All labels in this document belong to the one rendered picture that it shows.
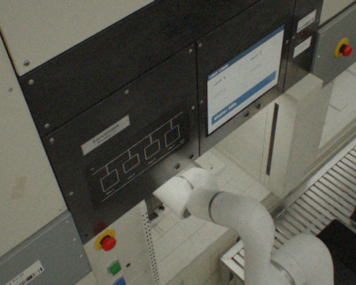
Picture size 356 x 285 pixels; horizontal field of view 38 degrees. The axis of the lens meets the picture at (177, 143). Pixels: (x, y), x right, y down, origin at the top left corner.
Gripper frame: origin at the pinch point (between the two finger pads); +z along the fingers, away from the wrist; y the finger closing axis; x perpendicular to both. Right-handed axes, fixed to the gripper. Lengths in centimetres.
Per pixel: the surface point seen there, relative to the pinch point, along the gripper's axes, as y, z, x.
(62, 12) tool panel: -23, -30, 81
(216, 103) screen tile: 11.9, -30.3, 35.2
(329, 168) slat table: 75, -35, -45
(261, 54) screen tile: 29, -30, 41
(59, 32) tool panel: -25, -30, 78
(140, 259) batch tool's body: -19.2, -29.5, -8.6
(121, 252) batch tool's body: -24.5, -29.5, 2.5
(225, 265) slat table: 12, -35, -47
